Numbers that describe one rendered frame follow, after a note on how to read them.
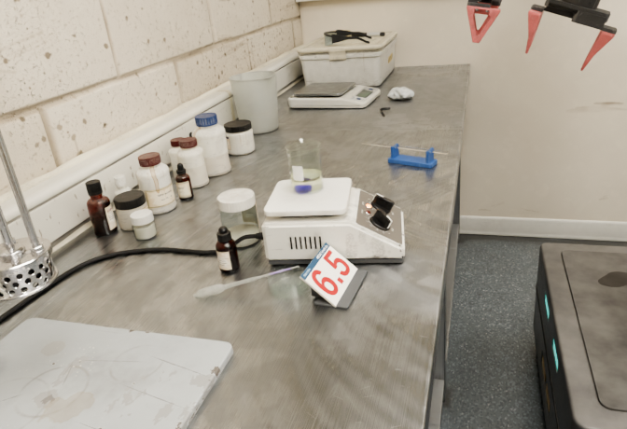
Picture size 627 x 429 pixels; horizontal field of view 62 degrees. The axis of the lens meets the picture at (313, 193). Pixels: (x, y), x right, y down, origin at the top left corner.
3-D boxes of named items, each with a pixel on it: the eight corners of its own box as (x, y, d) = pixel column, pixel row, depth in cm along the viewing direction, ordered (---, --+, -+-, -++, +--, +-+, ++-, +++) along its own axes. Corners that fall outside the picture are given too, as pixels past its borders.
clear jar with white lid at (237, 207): (238, 253, 81) (229, 206, 78) (217, 242, 85) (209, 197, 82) (269, 238, 85) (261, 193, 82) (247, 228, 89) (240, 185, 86)
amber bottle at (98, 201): (96, 239, 91) (81, 187, 87) (93, 230, 94) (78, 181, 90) (119, 232, 92) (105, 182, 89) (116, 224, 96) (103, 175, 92)
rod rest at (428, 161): (438, 163, 108) (438, 146, 107) (430, 169, 106) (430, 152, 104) (395, 158, 114) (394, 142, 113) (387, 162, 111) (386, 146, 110)
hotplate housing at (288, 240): (403, 223, 85) (401, 178, 82) (405, 266, 73) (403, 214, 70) (271, 227, 89) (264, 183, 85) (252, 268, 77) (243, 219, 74)
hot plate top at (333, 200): (353, 182, 83) (352, 176, 82) (346, 214, 72) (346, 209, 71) (278, 185, 85) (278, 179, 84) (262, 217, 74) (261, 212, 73)
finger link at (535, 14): (552, 64, 90) (577, 9, 86) (511, 52, 93) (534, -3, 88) (555, 58, 96) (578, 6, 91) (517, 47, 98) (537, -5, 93)
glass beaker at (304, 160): (327, 196, 77) (321, 144, 74) (290, 200, 77) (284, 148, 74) (324, 181, 83) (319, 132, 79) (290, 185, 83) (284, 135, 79)
